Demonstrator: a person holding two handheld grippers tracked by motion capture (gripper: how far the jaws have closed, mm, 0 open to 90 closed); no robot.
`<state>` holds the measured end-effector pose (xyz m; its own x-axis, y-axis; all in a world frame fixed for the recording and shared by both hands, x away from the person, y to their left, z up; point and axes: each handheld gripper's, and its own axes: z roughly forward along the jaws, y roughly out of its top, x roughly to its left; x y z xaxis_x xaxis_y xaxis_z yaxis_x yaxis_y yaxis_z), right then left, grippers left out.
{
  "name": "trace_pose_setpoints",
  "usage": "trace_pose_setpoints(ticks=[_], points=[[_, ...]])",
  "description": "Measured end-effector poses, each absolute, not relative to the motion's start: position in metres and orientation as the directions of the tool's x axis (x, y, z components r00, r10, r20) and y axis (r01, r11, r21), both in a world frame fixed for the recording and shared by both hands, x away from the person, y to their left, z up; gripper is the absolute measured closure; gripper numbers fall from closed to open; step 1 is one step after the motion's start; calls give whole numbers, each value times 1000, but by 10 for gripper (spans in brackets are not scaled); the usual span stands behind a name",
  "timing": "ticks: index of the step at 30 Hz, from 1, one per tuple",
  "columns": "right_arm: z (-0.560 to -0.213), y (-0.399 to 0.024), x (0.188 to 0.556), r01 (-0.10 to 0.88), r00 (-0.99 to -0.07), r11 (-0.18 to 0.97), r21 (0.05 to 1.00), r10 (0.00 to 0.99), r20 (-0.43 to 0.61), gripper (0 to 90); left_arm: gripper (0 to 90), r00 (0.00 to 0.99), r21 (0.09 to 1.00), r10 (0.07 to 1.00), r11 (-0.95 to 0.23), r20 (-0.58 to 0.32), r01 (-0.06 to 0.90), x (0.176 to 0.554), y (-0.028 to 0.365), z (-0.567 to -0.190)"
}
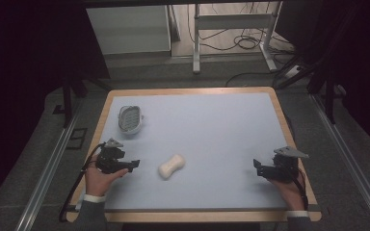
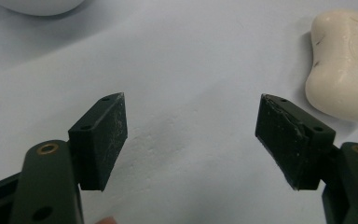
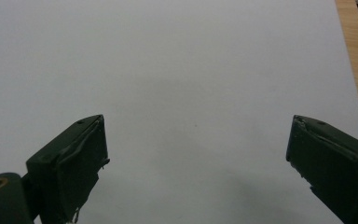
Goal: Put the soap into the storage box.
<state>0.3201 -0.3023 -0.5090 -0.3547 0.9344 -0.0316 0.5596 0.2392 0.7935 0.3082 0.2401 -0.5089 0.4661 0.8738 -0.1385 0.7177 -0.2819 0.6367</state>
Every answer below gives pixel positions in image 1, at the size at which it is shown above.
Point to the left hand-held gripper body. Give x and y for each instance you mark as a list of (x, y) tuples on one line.
[(109, 159)]

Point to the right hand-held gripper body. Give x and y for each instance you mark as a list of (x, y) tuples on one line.
[(284, 166)]

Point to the white soap bar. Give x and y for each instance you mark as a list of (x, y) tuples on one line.
[(171, 166)]

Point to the person's left hand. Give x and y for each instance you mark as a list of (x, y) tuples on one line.
[(100, 179)]

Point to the person's right hand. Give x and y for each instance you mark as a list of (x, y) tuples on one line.
[(290, 192)]

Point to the pale blue table mat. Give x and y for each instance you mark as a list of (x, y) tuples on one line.
[(205, 134)]

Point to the black stand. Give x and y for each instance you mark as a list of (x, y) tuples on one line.
[(72, 93), (329, 93)]

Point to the grey cabinet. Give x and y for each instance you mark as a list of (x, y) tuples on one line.
[(130, 29)]

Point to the aluminium floor rail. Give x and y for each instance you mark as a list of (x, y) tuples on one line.
[(45, 174), (353, 163)]

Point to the white metal desk frame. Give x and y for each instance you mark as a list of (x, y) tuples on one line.
[(234, 22)]

